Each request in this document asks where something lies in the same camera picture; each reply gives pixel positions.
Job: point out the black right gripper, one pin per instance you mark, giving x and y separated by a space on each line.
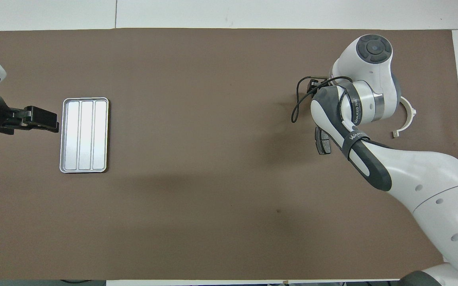
313 86

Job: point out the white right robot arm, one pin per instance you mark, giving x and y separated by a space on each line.
431 186

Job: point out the silver metal tray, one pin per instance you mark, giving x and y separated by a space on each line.
86 135

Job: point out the short dark grey brake pad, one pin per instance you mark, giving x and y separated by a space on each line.
321 147

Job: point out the brown table mat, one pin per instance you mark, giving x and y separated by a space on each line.
213 190

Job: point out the white curved plastic bracket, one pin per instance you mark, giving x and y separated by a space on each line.
413 113

